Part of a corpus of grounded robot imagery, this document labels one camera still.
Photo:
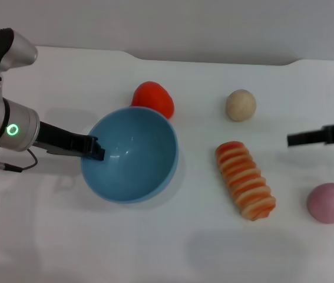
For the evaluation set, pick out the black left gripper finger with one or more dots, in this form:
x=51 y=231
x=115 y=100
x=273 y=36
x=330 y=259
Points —
x=97 y=151

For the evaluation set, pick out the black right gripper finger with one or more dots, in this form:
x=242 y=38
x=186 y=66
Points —
x=305 y=138

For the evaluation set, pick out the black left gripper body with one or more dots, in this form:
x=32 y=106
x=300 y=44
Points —
x=63 y=143

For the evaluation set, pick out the blue bowl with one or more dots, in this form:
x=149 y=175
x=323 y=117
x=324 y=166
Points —
x=137 y=165

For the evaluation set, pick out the pink toy peach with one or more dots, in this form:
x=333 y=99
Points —
x=325 y=204

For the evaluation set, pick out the orange striped bread loaf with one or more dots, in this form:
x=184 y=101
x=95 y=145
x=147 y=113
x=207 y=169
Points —
x=244 y=182

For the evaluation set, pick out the beige round bun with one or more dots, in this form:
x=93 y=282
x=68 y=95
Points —
x=241 y=105

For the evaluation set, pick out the red toy fruit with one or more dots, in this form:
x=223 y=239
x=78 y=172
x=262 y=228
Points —
x=155 y=95

